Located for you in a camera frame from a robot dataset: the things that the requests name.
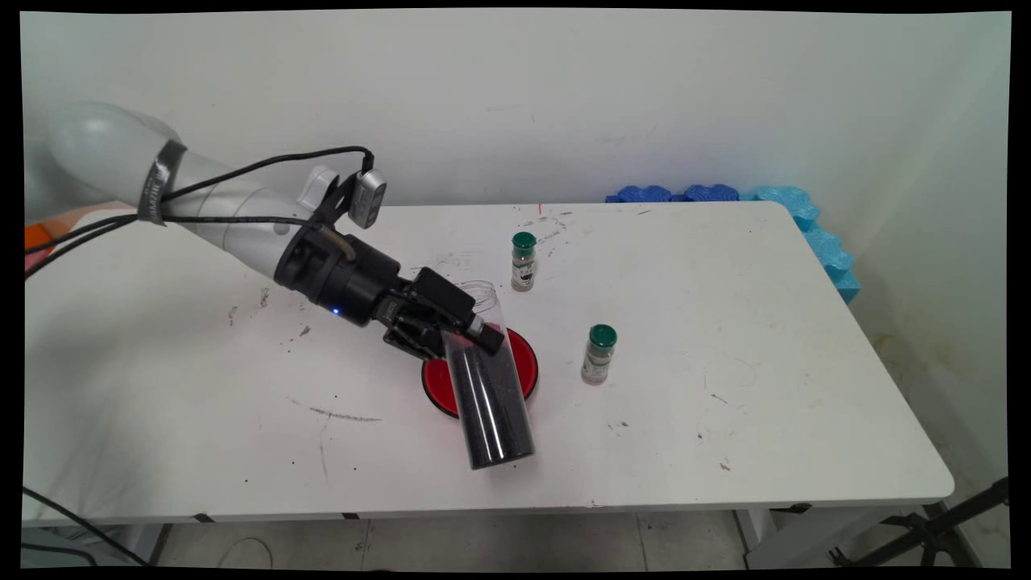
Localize black tripod stand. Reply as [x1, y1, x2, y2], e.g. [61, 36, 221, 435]
[830, 477, 1009, 569]

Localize black camera cable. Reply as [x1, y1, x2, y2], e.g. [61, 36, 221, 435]
[24, 146, 376, 257]

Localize black floor cable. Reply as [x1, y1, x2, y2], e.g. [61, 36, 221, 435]
[22, 486, 150, 566]

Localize clear jar with dark seeds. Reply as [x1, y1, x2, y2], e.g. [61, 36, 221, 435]
[441, 280, 536, 471]

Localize light blue foam mat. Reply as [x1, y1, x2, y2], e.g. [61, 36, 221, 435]
[741, 185, 861, 305]

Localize black velcro strap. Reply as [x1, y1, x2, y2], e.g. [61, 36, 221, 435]
[137, 139, 188, 228]

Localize white table leg frame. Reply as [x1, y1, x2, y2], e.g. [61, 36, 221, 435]
[735, 506, 955, 570]

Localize gripper power cable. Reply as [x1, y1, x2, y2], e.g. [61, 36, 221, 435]
[24, 213, 357, 281]

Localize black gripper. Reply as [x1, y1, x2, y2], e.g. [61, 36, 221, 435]
[310, 227, 506, 361]

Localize green cap spice bottle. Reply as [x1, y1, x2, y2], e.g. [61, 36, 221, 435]
[581, 324, 619, 387]
[510, 232, 538, 293]

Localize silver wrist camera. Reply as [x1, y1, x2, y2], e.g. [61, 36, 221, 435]
[349, 169, 387, 230]

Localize red bowl with black rim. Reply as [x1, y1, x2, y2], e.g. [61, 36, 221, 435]
[421, 326, 540, 420]

